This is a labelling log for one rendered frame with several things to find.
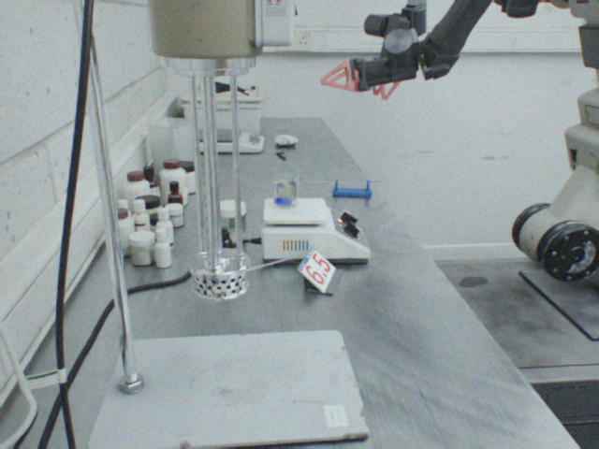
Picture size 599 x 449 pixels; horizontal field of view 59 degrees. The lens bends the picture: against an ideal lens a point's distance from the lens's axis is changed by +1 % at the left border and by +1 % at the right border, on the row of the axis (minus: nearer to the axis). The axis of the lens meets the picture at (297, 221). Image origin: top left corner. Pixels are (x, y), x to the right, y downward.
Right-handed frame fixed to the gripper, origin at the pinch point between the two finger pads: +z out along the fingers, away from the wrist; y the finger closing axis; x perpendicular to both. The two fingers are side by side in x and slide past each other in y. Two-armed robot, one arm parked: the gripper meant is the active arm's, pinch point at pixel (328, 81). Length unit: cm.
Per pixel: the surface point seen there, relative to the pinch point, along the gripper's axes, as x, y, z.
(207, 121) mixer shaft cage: 8, 77, -3
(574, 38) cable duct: -10, -143, -83
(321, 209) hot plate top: 25.1, 28.6, -1.0
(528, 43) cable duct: -11, -136, -63
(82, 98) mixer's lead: 5, 89, 1
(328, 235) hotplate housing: 29.1, 33.7, -2.8
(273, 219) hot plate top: 24.8, 36.2, 6.1
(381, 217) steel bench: 32.3, 5.6, -9.0
